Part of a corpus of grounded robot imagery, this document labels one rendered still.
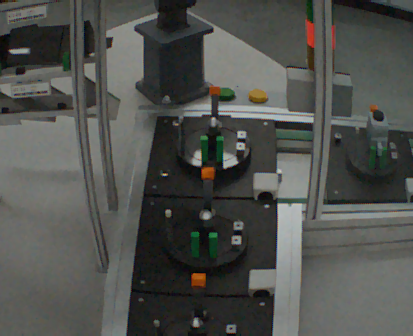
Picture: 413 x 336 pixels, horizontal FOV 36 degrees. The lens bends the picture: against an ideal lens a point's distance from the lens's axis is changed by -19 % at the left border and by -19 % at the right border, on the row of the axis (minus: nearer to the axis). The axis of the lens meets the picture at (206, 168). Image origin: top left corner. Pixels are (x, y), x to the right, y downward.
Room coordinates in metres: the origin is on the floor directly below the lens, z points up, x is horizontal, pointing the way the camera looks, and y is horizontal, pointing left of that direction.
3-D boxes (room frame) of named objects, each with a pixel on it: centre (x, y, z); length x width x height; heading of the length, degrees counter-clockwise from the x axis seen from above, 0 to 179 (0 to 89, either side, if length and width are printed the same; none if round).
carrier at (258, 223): (0.89, 0.00, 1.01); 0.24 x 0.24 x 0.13; 86
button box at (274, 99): (1.34, -0.11, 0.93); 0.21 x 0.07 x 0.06; 86
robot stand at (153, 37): (1.53, 0.07, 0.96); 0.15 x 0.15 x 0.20; 34
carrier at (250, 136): (1.14, -0.01, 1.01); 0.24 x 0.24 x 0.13; 86
